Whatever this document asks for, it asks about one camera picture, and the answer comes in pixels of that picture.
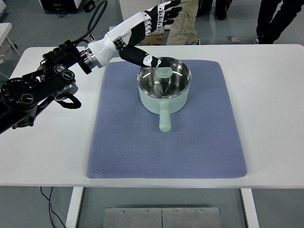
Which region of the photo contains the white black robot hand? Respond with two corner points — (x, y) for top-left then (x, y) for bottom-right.
(81, 0), (182, 74)

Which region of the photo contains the green pot with handle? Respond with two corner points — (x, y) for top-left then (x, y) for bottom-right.
(137, 57), (191, 132)

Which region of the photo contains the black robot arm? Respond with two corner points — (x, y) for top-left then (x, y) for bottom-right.
(0, 40), (92, 133)

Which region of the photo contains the cardboard box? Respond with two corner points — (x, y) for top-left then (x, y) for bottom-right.
(137, 33), (163, 46)

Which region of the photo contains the person in khaki pants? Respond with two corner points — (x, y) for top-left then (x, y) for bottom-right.
(166, 0), (200, 46)

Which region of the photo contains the black equipment on floor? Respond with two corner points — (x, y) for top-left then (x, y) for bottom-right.
(39, 0), (95, 12)

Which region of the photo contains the blue quilted mat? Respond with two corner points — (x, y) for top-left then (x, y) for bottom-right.
(86, 60), (247, 179)

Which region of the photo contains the grey floor plate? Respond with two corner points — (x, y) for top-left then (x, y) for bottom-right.
(227, 36), (241, 44)

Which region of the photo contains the white side table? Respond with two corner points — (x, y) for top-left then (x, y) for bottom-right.
(0, 23), (21, 57)

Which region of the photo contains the person in black pants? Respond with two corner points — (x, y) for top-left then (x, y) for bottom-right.
(254, 0), (304, 44)

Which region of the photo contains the white pedestal column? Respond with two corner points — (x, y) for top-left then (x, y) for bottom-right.
(119, 0), (165, 20)

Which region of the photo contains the metal base plate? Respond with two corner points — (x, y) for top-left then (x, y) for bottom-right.
(104, 207), (222, 228)

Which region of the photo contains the black floor cable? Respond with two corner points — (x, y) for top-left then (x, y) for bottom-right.
(39, 186), (66, 228)

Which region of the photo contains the white table frame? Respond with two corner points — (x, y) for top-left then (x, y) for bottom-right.
(65, 187), (260, 228)

